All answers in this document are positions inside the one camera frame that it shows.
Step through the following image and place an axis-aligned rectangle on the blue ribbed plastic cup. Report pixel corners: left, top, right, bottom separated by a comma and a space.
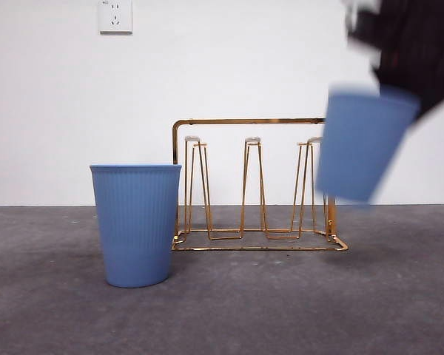
315, 85, 422, 204
90, 164, 183, 288

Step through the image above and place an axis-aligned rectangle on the gold wire cup rack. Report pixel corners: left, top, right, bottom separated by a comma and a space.
172, 118, 349, 252

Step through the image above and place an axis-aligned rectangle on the white wall power socket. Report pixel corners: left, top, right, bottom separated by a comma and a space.
98, 0, 133, 36

